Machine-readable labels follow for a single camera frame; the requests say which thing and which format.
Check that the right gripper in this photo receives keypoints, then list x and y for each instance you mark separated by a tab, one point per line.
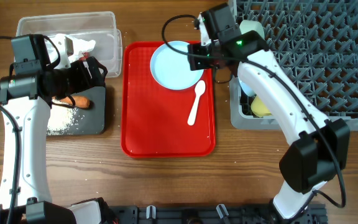
197	63

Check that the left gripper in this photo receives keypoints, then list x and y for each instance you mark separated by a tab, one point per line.
83	80

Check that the white plastic spoon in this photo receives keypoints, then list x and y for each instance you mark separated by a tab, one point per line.
199	90

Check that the light blue plate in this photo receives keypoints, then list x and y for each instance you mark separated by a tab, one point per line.
172	70

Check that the orange carrot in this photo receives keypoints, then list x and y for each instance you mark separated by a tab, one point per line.
81	101

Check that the white rice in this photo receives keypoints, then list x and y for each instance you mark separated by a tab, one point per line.
63	121

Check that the red wrapper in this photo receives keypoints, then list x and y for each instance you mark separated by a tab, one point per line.
85	56

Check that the white napkin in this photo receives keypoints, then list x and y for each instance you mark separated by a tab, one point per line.
80	46

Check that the light blue rice bowl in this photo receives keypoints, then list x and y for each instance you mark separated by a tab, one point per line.
246	89

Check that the green bowl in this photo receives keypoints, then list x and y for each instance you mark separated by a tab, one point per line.
247	26

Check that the yellow cup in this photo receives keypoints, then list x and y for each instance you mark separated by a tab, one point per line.
258	108

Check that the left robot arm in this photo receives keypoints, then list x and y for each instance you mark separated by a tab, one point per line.
34	84

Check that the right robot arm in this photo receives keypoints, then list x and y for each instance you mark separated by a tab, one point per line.
318	147

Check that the black waste tray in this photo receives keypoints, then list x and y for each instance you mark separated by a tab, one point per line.
94	120

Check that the grey dishwasher rack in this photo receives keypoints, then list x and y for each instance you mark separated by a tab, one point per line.
316	44

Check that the red serving tray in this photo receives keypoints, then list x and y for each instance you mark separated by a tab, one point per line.
154	118

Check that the clear plastic bin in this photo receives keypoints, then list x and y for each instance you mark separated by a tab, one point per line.
98	26

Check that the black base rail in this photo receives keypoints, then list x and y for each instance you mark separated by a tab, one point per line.
246	214

